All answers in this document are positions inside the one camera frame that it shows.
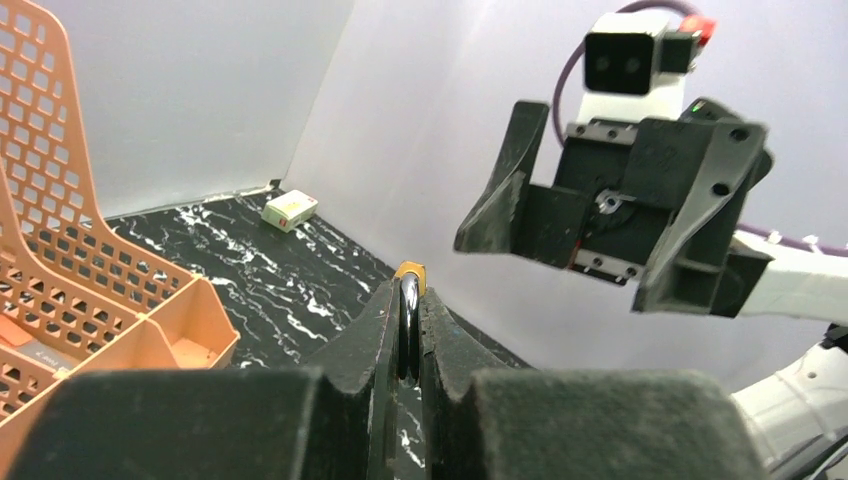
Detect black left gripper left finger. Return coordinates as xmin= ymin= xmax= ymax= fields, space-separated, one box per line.
xmin=7 ymin=280 xmax=401 ymax=479

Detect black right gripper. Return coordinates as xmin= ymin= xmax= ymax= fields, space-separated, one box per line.
xmin=453 ymin=101 xmax=773 ymax=318

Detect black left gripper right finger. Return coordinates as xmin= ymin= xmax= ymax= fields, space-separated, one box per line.
xmin=420 ymin=289 xmax=767 ymax=479

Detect large brass padlock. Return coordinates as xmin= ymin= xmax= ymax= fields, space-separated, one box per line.
xmin=395 ymin=261 xmax=427 ymax=387

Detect orange plastic file organizer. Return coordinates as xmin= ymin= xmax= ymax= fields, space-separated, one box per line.
xmin=1 ymin=1 xmax=239 ymax=470

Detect white green small box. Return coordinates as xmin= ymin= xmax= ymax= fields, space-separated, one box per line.
xmin=261 ymin=190 xmax=319 ymax=233

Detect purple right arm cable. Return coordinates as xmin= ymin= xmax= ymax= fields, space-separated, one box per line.
xmin=551 ymin=0 xmax=848 ymax=258

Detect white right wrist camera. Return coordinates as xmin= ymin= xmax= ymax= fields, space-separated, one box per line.
xmin=576 ymin=9 xmax=716 ymax=124

